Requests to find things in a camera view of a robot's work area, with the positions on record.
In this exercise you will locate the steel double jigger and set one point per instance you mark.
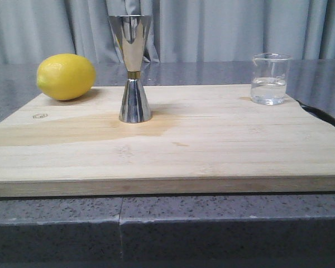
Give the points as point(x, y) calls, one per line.
point(131, 32)

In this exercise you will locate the small glass beaker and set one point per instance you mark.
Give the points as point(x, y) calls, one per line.
point(269, 78)

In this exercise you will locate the wooden cutting board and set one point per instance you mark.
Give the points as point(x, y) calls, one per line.
point(200, 139)

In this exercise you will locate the yellow lemon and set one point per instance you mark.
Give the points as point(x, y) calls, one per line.
point(65, 76)

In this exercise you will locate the grey curtain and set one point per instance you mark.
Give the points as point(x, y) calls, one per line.
point(180, 31)

